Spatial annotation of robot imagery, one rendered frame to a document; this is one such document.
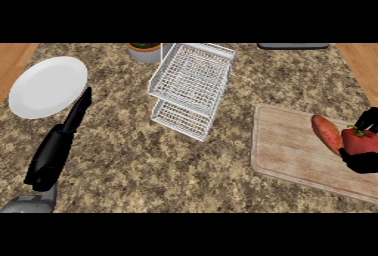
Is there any orange sweet potato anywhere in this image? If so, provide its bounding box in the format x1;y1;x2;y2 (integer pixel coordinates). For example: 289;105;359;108
311;114;346;157

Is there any grey potted plant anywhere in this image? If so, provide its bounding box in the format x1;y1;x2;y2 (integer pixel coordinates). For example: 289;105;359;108
126;42;165;65

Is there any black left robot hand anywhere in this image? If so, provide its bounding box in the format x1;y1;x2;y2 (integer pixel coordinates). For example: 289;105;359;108
23;86;95;193

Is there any white round plate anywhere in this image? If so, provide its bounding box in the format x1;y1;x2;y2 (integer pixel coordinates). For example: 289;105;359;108
8;55;91;120

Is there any white wire tiered basket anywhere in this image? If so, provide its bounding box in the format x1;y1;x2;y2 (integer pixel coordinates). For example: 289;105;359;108
147;43;238;143

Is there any pale wooden cutting board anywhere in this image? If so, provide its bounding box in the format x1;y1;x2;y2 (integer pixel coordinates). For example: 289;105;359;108
250;103;378;205

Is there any red bell pepper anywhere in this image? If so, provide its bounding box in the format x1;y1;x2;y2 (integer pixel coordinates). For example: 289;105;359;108
342;124;378;157

